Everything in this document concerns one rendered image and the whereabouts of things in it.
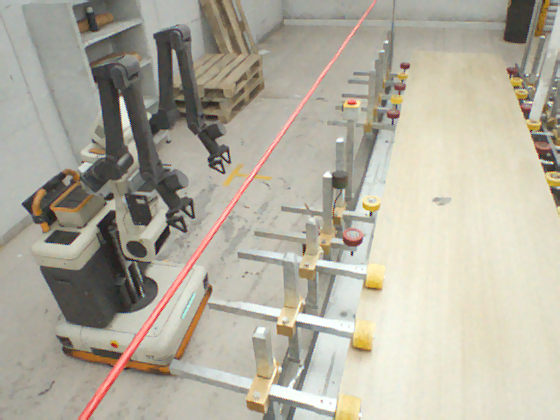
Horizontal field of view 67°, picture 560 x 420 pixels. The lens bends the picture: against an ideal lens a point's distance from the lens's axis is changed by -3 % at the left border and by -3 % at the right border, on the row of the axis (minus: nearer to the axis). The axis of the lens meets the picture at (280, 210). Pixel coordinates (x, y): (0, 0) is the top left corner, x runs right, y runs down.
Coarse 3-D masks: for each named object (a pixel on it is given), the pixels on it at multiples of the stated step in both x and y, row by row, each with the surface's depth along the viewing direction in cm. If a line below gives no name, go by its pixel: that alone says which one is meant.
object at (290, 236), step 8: (256, 232) 182; (264, 232) 180; (272, 232) 180; (280, 232) 179; (288, 232) 179; (296, 232) 179; (288, 240) 179; (296, 240) 177; (304, 240) 176; (336, 240) 173; (336, 248) 173; (344, 248) 172; (352, 248) 170
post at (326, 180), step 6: (324, 174) 160; (330, 174) 160; (324, 180) 161; (330, 180) 160; (324, 186) 162; (330, 186) 162; (324, 192) 164; (330, 192) 163; (324, 198) 166; (330, 198) 165; (324, 204) 167; (330, 204) 166; (324, 210) 169; (330, 210) 168; (324, 216) 171; (330, 216) 170; (324, 222) 172; (330, 222) 171; (324, 228) 174; (330, 228) 173; (330, 252) 180; (324, 258) 183; (330, 258) 182
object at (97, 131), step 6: (120, 102) 169; (126, 114) 167; (150, 114) 177; (96, 120) 163; (102, 120) 161; (126, 120) 165; (96, 126) 163; (102, 126) 162; (126, 126) 164; (90, 132) 166; (96, 132) 165; (102, 132) 164; (126, 132) 163; (132, 132) 165; (96, 138) 166; (102, 138) 166; (126, 138) 164; (132, 138) 175; (102, 144) 168; (126, 144) 172
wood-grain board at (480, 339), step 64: (448, 64) 335; (448, 128) 241; (512, 128) 237; (384, 192) 192; (448, 192) 189; (512, 192) 186; (384, 256) 157; (448, 256) 155; (512, 256) 153; (384, 320) 133; (448, 320) 132; (512, 320) 130; (384, 384) 115; (448, 384) 114; (512, 384) 112
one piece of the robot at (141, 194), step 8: (168, 168) 193; (136, 176) 179; (136, 184) 180; (144, 184) 183; (136, 192) 178; (144, 192) 177; (152, 192) 177; (128, 200) 178; (136, 200) 177; (144, 200) 176; (152, 200) 179; (136, 208) 180; (144, 208) 179; (136, 216) 182; (144, 216) 181; (136, 224) 185; (144, 224) 184
